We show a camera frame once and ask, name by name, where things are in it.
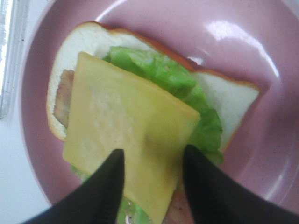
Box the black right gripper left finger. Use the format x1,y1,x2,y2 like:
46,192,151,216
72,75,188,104
26,149,124,224

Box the green lettuce leaf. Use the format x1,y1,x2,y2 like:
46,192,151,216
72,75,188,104
63,47,223,224

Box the clear plastic tray left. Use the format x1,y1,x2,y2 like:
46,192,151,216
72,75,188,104
0,0,30,119

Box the yellow cheese slice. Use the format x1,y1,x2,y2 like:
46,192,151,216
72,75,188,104
62,51,202,224

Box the brown bacon strip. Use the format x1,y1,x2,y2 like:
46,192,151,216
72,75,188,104
54,69,197,224

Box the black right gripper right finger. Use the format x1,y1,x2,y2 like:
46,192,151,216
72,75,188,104
183,145,299,224

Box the pink round plate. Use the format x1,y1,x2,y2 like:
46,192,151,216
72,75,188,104
21,0,299,211

